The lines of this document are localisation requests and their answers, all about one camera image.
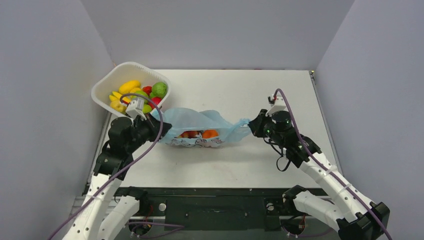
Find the light blue plastic bag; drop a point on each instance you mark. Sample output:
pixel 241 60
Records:
pixel 186 119

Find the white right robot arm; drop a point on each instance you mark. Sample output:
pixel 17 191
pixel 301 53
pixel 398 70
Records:
pixel 351 214

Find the yellow fake pear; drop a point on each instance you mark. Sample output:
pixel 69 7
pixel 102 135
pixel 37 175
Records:
pixel 118 106

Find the red fake strawberry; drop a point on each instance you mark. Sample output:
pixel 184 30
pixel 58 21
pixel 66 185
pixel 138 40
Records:
pixel 147 89

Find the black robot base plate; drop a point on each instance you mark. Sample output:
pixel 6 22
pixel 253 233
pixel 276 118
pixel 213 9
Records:
pixel 212 209

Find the light green fake apple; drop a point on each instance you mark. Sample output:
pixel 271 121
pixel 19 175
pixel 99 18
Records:
pixel 146 109

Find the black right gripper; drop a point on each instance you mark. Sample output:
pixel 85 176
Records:
pixel 261 122

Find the orange fake orange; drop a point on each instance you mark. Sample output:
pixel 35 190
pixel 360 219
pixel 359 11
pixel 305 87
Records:
pixel 210 133

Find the red fake apple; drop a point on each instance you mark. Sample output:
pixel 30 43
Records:
pixel 154 101

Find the white plastic basket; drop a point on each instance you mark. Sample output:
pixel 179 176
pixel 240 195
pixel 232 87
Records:
pixel 123 77

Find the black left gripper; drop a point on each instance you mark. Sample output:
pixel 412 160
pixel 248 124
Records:
pixel 153 124

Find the yellow fake banana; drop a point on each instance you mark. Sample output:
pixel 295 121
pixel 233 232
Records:
pixel 117 96

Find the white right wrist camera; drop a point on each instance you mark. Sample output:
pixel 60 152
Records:
pixel 277 104

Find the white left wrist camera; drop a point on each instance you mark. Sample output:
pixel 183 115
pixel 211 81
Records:
pixel 135 108

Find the red fake fruit in bag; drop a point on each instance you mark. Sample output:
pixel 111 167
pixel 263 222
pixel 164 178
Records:
pixel 191 134

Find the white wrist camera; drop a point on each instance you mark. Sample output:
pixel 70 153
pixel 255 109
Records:
pixel 135 108
pixel 277 104

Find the yellow fake mango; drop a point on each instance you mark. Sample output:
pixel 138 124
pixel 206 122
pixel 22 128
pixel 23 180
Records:
pixel 127 86

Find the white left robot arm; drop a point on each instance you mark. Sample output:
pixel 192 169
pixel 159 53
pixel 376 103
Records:
pixel 125 136

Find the yellow fake lemon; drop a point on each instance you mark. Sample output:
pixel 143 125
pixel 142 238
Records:
pixel 135 90

